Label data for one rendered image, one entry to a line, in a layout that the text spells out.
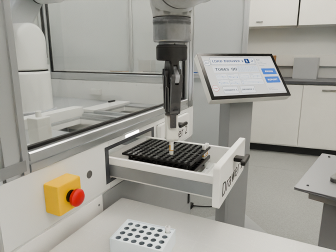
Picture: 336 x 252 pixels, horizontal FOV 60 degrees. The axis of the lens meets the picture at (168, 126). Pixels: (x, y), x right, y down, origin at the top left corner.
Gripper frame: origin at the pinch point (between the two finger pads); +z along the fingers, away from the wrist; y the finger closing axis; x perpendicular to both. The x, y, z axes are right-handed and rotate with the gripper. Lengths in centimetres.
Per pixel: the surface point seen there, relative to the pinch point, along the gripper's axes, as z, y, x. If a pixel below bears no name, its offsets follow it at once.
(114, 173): 16.1, 11.0, 14.8
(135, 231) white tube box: 21.4, -11.5, 10.8
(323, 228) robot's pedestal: 40, 6, -55
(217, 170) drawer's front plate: 8.8, -9.6, -9.2
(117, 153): 12.3, 18.0, 13.3
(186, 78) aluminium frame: -8, 60, -20
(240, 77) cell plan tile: -6, 84, -58
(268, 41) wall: -37, 313, -207
